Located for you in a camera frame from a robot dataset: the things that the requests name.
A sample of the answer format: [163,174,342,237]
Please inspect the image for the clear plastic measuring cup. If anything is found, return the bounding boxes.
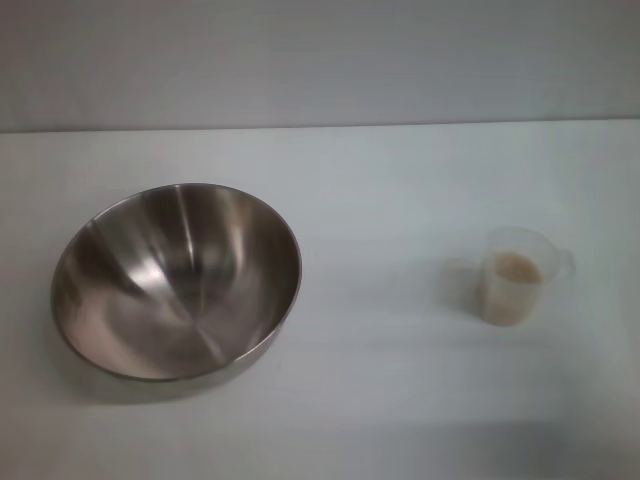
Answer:
[478,225,577,329]

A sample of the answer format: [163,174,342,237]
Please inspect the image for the white rice grains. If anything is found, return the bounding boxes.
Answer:
[487,251,544,329]

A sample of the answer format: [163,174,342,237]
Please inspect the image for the stainless steel mixing bowl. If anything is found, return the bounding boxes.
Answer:
[48,182,304,387]

